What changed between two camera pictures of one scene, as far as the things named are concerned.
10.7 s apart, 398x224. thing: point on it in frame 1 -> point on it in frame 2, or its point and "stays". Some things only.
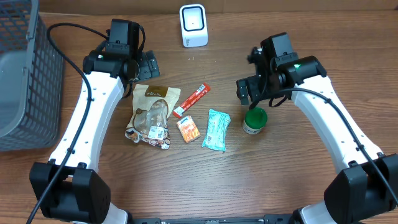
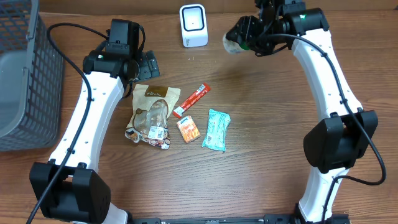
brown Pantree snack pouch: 152,106 stays
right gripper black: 246,88 -> 245,34
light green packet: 216,129 stays
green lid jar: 255,119 -> 234,47
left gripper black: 149,66 stays
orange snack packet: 188,129 stays
